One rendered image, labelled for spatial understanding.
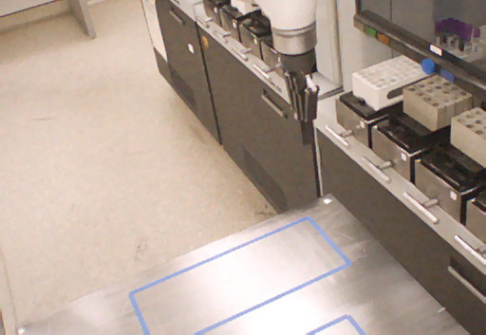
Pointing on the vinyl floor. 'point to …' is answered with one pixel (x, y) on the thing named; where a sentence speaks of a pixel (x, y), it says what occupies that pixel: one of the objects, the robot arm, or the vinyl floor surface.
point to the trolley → (265, 287)
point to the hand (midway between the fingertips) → (305, 129)
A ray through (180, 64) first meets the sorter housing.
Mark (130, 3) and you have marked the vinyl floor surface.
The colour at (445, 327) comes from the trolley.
